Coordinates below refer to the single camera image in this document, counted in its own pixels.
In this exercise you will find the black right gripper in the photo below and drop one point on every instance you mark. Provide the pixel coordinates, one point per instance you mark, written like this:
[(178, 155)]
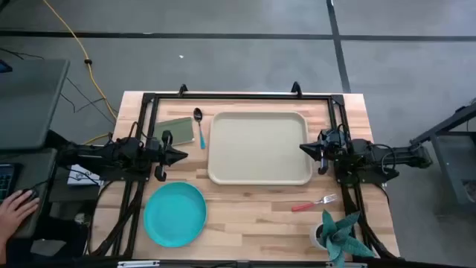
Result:
[(332, 149)]

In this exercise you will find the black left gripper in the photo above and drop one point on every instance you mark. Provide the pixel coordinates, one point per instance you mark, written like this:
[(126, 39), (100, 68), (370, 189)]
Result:
[(163, 156)]

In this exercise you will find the teal round plate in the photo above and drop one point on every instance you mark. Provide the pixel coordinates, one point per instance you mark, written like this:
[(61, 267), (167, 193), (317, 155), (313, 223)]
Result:
[(175, 216)]

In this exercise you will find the blue faceted cup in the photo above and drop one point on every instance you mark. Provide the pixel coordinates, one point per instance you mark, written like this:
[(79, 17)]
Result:
[(336, 238)]

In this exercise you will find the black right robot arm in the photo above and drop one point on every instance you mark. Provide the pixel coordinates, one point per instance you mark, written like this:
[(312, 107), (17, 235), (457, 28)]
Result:
[(401, 154)]

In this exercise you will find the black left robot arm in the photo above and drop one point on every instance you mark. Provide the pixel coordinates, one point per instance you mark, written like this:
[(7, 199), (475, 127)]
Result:
[(93, 153)]

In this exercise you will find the beige plastic tray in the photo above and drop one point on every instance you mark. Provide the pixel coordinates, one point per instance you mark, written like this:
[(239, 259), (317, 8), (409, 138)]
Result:
[(260, 149)]

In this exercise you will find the white printed box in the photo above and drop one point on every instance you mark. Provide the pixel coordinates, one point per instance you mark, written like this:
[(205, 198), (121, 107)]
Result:
[(80, 176)]

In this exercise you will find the grey metal cart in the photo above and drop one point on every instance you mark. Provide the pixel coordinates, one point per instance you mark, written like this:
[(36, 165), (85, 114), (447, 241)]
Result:
[(450, 149)]

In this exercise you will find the dark desk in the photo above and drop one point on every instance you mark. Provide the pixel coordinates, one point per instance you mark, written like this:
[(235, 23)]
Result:
[(41, 167)]

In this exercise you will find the black computer mouse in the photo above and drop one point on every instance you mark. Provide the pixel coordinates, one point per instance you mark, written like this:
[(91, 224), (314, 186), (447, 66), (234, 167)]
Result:
[(32, 193)]

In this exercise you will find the grey desk panel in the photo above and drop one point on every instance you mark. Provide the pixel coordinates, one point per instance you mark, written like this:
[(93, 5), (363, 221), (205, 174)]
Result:
[(29, 104)]

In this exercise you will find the person's hand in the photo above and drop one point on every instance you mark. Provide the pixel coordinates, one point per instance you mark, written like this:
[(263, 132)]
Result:
[(15, 212)]

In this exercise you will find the black keyboard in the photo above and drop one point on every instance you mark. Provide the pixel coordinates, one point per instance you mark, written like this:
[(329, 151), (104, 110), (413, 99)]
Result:
[(5, 180)]

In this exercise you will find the black aluminium table frame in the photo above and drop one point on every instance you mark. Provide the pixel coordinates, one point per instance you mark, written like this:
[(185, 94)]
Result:
[(241, 97)]

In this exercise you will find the silver metal bracket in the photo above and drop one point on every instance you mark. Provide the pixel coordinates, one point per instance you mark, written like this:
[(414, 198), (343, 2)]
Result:
[(137, 264)]

